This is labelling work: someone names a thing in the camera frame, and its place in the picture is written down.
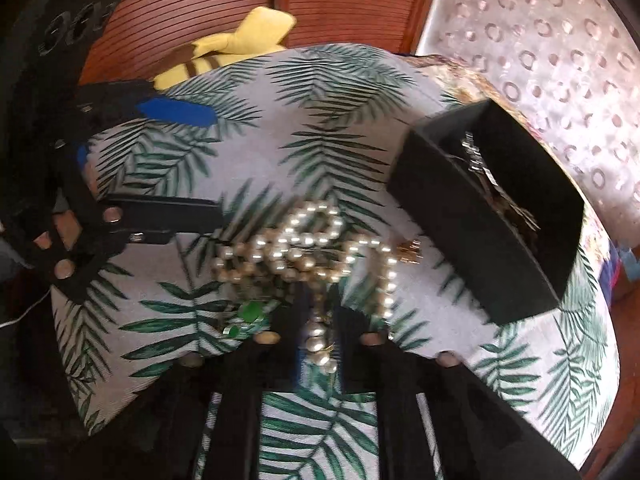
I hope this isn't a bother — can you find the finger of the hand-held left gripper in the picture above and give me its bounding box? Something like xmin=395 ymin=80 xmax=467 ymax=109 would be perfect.
xmin=75 ymin=80 xmax=218 ymax=131
xmin=30 ymin=130 xmax=223 ymax=306

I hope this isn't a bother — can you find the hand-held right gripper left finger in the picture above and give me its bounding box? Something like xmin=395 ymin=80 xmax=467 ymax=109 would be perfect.
xmin=125 ymin=290 xmax=308 ymax=480

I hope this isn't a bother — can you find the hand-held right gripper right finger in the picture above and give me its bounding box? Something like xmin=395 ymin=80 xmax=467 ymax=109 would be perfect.
xmin=332 ymin=305 xmax=593 ymax=480

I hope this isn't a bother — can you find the pearl necklace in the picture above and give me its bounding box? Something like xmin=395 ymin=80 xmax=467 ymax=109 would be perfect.
xmin=212 ymin=200 xmax=423 ymax=376

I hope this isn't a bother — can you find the black cardboard box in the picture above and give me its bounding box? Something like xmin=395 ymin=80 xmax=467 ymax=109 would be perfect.
xmin=387 ymin=99 xmax=586 ymax=326

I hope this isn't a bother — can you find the silver chain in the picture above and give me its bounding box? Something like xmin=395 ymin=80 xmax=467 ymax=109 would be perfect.
xmin=452 ymin=130 xmax=496 ymax=186

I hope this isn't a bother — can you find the green stone jewelry piece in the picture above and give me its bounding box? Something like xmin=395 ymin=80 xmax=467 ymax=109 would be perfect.
xmin=224 ymin=299 xmax=268 ymax=337

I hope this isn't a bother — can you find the person's left hand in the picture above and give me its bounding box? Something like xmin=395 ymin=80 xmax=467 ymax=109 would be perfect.
xmin=35 ymin=210 xmax=78 ymax=256

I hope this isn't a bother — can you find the yellow plush toy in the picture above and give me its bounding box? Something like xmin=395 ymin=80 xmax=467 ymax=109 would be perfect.
xmin=152 ymin=6 xmax=296 ymax=91

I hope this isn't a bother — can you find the wooden slatted wardrobe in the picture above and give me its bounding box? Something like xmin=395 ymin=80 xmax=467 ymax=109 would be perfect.
xmin=45 ymin=0 xmax=446 ymax=91

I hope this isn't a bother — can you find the navy blanket with red edge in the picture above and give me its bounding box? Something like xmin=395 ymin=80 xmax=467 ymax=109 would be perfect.
xmin=597 ymin=245 xmax=621 ymax=306

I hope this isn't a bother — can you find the blue bag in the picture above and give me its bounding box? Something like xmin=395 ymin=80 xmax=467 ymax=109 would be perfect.
xmin=619 ymin=242 xmax=640 ymax=286

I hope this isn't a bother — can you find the circle patterned curtain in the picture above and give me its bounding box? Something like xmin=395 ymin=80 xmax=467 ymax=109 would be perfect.
xmin=415 ymin=0 xmax=640 ymax=261

